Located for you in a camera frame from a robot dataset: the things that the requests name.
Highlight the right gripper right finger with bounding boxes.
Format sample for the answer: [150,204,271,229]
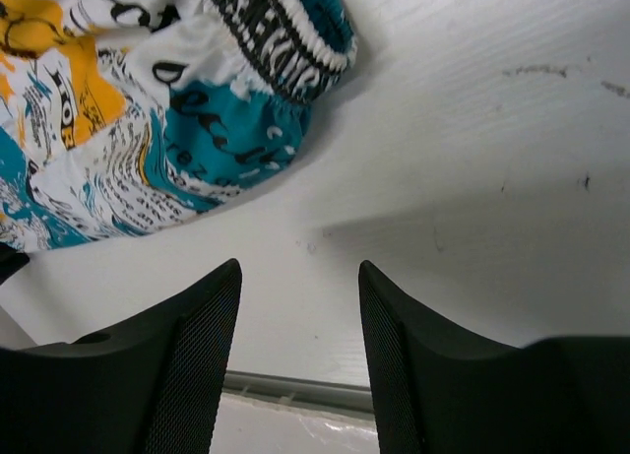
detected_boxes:
[358,261,629,453]

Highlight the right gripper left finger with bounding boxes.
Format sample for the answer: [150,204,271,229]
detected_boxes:
[1,259,242,453]

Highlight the white patterned printed shorts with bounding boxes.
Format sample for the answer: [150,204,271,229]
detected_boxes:
[1,0,357,253]

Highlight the aluminium table edge rail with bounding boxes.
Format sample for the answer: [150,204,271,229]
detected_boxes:
[223,370,374,415]

